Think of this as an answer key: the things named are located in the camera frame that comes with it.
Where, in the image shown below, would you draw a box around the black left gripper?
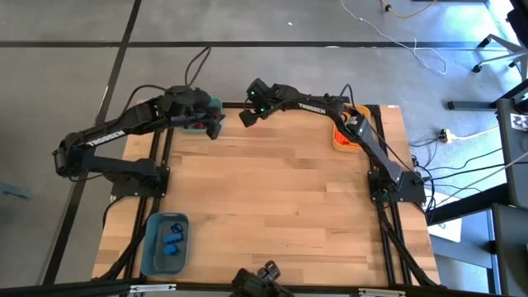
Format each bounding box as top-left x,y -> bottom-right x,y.
161,85 -> 226,140

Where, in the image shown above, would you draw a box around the grey chair base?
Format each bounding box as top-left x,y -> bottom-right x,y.
472,33 -> 528,82

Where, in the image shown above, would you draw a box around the yellow floor cable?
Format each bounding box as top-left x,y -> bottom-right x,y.
379,0 -> 438,20

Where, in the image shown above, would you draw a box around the black jointed device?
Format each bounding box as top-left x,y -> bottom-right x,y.
229,259 -> 295,297

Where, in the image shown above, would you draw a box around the teal plastic bin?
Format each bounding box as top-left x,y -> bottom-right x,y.
181,97 -> 224,135

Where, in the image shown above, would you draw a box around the dark grey desk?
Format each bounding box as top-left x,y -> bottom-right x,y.
490,204 -> 528,297
447,78 -> 528,210

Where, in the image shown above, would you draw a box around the black white marker tag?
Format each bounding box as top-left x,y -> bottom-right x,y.
510,113 -> 528,132

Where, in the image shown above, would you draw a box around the silver frame bracket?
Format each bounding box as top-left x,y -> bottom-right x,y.
130,283 -> 177,294
357,287 -> 408,297

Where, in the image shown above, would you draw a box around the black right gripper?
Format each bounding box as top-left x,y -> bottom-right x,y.
238,78 -> 290,129

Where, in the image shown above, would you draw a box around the black table frame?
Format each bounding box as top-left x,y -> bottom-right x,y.
92,98 -> 442,297

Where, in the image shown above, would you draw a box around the black floor cables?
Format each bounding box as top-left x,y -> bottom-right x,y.
408,135 -> 511,211

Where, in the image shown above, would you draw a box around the black chair seat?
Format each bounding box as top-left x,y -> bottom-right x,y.
506,0 -> 528,46

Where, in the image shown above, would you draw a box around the black diagonal beam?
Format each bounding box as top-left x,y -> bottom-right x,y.
424,182 -> 511,226

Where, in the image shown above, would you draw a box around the yellow plastic bin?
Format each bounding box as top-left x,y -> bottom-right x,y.
332,103 -> 372,153

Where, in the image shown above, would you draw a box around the grey-blue plastic bin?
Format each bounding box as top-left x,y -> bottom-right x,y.
139,212 -> 191,277

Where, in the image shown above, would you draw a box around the white floor cable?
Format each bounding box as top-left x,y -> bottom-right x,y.
340,0 -> 449,76

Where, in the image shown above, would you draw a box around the white box blue print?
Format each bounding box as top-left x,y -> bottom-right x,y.
428,217 -> 463,243

